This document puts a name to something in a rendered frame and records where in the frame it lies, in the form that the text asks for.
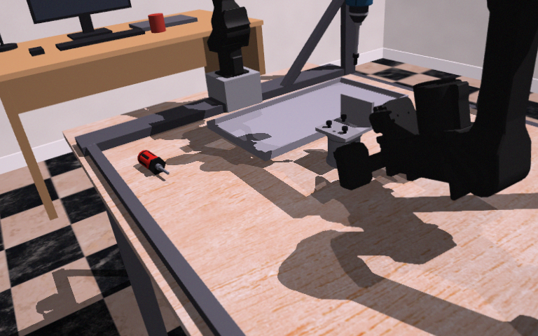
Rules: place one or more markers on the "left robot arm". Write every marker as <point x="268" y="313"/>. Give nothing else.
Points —
<point x="495" y="150"/>

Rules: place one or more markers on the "blue electric screwdriver barrel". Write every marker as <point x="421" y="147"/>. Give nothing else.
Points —
<point x="358" y="10"/>

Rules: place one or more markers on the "red screwdriver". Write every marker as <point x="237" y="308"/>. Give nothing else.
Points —
<point x="152" y="162"/>

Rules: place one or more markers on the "grey metal l-shaped bracket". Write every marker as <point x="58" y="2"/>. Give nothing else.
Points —
<point x="357" y="111"/>

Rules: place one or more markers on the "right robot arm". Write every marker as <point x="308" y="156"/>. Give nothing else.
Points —
<point x="230" y="32"/>

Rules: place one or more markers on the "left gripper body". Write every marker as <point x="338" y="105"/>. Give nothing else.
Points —
<point x="355" y="167"/>

